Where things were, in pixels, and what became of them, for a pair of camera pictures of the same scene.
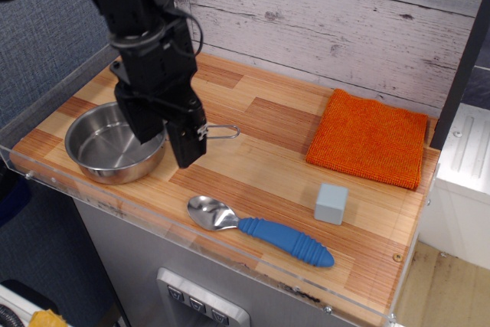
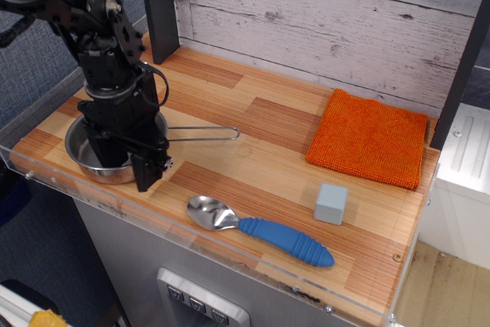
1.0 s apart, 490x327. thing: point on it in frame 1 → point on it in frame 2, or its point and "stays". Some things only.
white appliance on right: (455, 216) stays
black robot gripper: (155, 70) → (131, 115)
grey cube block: (331, 204) stays
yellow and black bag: (47, 318) stays
